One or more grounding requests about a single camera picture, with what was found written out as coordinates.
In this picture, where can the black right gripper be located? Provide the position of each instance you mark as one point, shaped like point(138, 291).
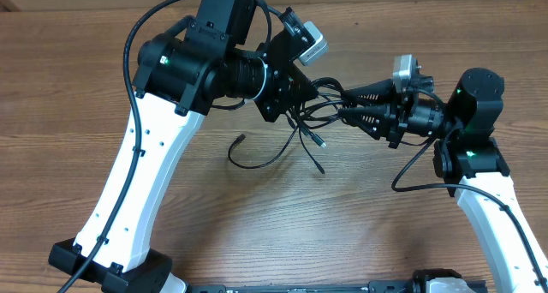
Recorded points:
point(383, 118)

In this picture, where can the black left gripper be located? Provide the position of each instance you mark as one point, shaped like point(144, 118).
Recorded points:
point(288, 91)

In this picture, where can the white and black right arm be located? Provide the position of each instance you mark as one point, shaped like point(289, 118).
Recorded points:
point(466, 158)

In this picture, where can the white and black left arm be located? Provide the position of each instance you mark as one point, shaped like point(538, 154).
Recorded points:
point(240, 49)

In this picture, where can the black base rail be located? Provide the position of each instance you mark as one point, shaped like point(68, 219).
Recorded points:
point(426, 280)

